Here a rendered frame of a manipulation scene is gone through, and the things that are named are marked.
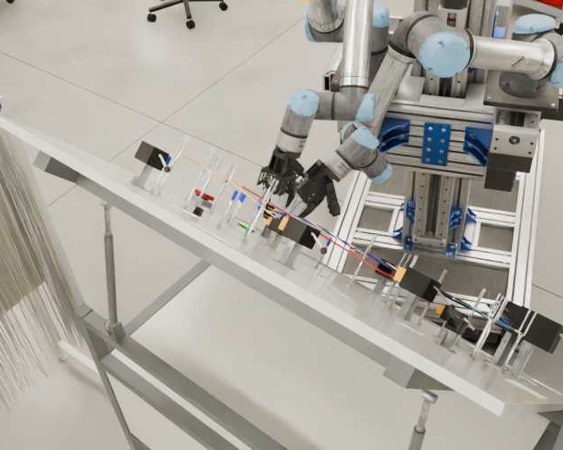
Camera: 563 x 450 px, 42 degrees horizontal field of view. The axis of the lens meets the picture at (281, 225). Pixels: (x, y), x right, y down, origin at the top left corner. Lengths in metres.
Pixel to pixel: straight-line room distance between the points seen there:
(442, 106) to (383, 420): 1.08
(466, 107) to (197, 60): 2.72
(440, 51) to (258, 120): 2.44
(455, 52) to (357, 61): 0.25
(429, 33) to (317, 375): 0.97
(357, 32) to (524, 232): 1.61
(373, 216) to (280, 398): 1.49
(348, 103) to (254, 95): 2.61
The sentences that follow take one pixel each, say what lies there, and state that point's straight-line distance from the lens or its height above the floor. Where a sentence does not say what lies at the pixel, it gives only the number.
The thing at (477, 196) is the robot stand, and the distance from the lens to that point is 3.49.
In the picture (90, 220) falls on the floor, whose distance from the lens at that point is 3.87.
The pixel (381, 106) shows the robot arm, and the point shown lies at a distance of 2.20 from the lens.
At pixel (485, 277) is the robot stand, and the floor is 0.21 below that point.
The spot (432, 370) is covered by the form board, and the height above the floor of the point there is 1.66.
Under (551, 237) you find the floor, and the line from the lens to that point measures 3.67.
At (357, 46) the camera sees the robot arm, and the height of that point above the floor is 1.51.
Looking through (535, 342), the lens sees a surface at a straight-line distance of 1.64.
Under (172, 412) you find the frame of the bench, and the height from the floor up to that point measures 0.80.
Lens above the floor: 2.52
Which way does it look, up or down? 44 degrees down
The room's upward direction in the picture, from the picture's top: 5 degrees counter-clockwise
